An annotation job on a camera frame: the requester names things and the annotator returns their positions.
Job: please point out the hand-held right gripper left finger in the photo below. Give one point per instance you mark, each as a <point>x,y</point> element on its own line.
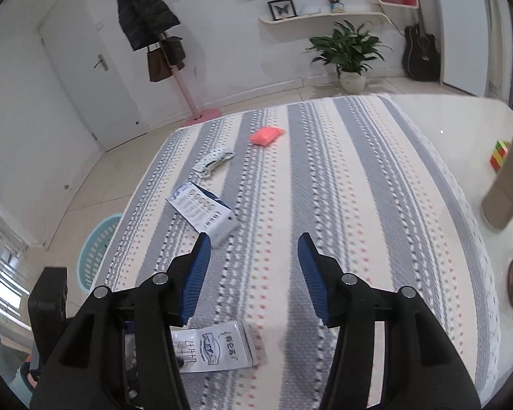
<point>194,282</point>

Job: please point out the green potted plant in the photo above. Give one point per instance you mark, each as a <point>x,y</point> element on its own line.
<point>350,49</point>

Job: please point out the small colourful figurine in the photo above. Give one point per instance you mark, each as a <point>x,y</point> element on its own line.
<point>335,3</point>

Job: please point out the striped grey white tablecloth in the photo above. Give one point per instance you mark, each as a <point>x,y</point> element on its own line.
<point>346,188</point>

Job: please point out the black acoustic guitar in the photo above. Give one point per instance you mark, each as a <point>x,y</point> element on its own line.
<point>421,57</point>

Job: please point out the brown handbag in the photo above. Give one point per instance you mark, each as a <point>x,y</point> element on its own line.
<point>157,66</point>

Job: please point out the colourful block toy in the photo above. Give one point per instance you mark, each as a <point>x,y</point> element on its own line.
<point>500,156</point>

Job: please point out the light blue plastic basket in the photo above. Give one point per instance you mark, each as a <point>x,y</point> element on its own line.
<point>95,252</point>

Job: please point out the person's left forearm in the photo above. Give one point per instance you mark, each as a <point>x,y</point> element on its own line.
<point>21,382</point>

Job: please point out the black padded coat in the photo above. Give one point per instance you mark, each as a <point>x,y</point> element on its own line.
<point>143,8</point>

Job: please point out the black handbag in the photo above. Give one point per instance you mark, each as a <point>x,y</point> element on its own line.
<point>175,51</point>

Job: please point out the framed butterfly picture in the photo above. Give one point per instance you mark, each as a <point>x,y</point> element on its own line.
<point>282,9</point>

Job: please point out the pink coat rack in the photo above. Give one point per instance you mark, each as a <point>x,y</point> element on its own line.
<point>188,94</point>

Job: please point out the white printed sachet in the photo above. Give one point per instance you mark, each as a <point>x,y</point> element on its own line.
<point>222,346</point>

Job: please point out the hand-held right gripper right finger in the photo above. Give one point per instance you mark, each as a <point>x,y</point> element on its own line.
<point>314,282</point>

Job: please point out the white door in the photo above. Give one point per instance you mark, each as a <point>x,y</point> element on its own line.
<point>89,94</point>

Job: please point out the white curved lower shelf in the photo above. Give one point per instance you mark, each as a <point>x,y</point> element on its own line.
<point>320,17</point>

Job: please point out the blue white carton box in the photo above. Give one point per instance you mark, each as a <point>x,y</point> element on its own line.
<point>201,209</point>

